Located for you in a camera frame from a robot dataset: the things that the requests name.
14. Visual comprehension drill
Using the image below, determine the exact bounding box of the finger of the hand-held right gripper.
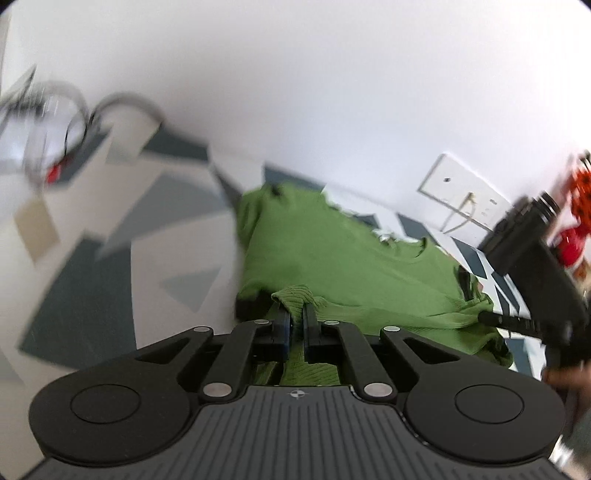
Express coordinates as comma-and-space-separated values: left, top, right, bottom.
478, 310, 546, 340

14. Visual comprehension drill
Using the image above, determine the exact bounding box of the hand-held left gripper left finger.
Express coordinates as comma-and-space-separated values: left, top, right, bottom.
134, 302, 293, 403

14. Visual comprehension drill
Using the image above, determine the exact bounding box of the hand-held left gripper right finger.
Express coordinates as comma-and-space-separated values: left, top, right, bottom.
302, 305, 459, 403

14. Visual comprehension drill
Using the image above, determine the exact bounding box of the green sweater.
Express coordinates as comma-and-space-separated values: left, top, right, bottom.
235, 182, 515, 387

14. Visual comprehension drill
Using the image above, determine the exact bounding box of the person's right hand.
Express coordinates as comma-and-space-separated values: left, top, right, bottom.
542, 366, 586, 389

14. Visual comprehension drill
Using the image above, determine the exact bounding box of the red ribbed container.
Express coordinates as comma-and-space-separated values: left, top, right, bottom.
555, 225, 591, 268

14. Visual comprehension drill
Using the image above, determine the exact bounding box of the geometric patterned sheet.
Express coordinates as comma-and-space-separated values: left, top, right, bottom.
0, 92, 550, 393

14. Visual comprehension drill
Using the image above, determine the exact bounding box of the beige cable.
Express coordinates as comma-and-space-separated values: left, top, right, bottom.
442, 194, 477, 234

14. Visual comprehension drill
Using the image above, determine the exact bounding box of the white wall socket panel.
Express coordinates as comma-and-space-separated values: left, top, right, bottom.
418, 152, 511, 232

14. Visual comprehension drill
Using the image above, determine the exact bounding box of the grey cable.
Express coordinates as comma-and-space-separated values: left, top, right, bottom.
23, 79, 168, 185

